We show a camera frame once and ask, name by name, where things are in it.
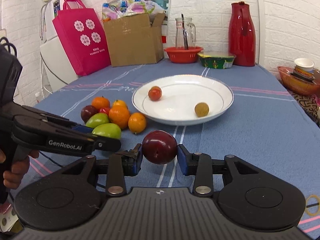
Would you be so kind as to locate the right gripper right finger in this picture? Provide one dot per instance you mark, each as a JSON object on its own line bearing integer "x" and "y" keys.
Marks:
{"x": 203, "y": 167}

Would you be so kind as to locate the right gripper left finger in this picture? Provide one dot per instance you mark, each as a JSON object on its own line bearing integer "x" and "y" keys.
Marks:
{"x": 118, "y": 166}

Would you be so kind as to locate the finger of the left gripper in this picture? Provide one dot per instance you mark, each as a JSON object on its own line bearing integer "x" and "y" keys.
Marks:
{"x": 55, "y": 119}
{"x": 44, "y": 136}

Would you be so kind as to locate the dark red plum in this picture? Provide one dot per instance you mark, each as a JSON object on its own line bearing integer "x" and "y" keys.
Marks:
{"x": 159, "y": 147}
{"x": 87, "y": 112}

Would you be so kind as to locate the small orange mandarin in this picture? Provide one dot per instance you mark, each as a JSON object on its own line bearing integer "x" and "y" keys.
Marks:
{"x": 137, "y": 123}

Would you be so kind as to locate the large orange mandarin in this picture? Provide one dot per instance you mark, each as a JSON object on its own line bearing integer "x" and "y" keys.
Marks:
{"x": 119, "y": 115}

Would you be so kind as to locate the brown longan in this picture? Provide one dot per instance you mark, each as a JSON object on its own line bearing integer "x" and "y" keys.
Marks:
{"x": 201, "y": 109}

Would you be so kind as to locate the red orange small apple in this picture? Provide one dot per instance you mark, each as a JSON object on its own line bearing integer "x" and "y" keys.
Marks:
{"x": 155, "y": 93}

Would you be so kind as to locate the person's left hand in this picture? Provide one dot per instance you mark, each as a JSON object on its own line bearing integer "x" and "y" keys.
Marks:
{"x": 13, "y": 177}

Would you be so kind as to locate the orange mandarin with stem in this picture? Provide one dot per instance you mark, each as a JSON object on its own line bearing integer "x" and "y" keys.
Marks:
{"x": 100, "y": 102}

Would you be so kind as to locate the bright red small tomato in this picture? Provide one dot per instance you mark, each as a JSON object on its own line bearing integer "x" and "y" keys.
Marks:
{"x": 105, "y": 110}

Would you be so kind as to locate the small yellow orange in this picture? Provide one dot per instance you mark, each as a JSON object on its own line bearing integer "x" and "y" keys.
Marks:
{"x": 119, "y": 103}

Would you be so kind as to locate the white porcelain plate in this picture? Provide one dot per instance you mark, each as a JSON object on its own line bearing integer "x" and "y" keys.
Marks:
{"x": 180, "y": 95}

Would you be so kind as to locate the blue checked tablecloth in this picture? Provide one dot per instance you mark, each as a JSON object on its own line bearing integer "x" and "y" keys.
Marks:
{"x": 264, "y": 126}

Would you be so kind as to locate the pink tote bag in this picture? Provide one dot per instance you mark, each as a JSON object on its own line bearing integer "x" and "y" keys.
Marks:
{"x": 82, "y": 37}

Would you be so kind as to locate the green instant noodle bowl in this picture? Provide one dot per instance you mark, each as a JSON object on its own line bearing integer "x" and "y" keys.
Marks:
{"x": 216, "y": 60}

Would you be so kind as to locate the red plastic basket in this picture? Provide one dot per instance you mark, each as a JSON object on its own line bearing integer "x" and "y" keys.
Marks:
{"x": 182, "y": 56}

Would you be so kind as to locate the brown cardboard box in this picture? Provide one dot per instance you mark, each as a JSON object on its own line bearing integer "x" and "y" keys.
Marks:
{"x": 135, "y": 40}

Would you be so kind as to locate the floral cloth in box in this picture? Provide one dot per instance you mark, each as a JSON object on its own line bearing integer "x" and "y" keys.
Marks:
{"x": 122, "y": 8}

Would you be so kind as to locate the black straw in pitcher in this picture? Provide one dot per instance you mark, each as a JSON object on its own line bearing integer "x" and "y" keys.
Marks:
{"x": 186, "y": 47}

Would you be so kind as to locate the red thermos jug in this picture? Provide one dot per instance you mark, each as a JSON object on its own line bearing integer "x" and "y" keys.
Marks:
{"x": 241, "y": 35}

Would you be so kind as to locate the glass pitcher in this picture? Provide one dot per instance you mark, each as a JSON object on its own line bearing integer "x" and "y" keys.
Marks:
{"x": 191, "y": 32}

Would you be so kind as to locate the white paper cup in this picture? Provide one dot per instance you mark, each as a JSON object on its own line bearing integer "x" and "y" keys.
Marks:
{"x": 304, "y": 64}

